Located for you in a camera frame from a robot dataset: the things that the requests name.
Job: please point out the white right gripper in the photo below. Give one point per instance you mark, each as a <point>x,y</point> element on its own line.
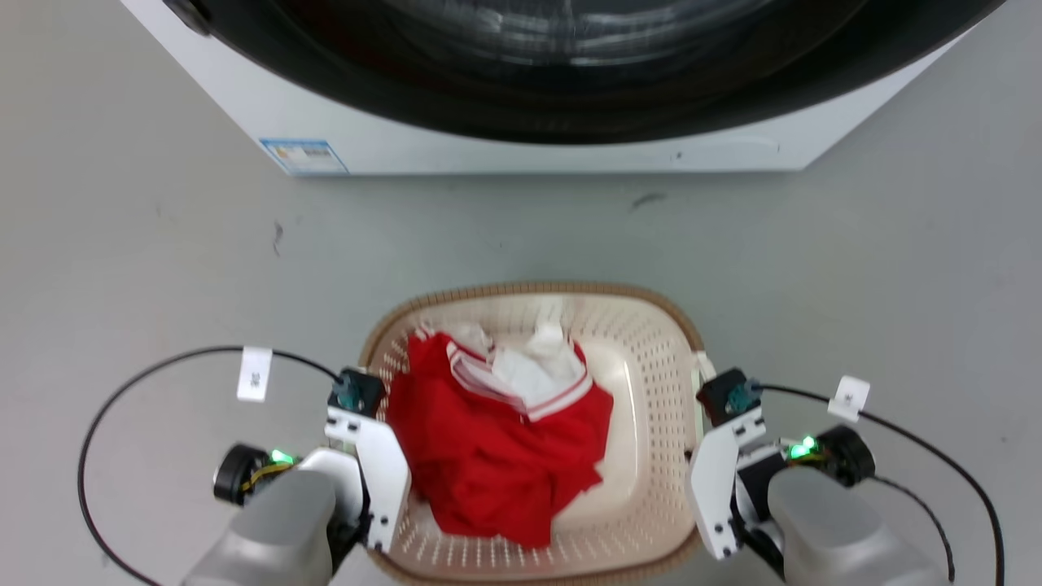
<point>715,480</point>

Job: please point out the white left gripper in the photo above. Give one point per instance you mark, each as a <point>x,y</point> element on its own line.
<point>381,464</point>

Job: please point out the beige plastic laundry basket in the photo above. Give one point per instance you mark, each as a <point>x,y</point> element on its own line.
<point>643,391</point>

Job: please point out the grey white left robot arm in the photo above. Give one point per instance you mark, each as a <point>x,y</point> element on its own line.
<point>277,521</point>

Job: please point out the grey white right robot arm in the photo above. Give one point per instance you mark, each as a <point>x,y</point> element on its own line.
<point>830,529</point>

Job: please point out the red garment with striped collar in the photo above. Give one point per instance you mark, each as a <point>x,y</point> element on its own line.
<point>488,456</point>

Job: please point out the white crumpled garment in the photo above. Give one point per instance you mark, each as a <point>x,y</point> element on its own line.
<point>529,374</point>

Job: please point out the blue white energy label sticker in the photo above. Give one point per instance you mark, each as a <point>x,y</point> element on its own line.
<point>304,156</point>

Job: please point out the white front-load washing machine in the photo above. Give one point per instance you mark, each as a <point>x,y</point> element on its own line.
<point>505,155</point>

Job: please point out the black round washing machine door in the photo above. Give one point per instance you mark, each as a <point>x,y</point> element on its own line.
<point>570,114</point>

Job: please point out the black teal left wrist camera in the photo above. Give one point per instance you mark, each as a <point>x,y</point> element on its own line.
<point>356,391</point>

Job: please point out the black teal wrist camera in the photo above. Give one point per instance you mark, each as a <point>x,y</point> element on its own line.
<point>733,395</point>
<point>356,391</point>

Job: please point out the black teal right wrist camera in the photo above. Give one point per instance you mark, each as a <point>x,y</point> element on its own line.
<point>733,395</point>

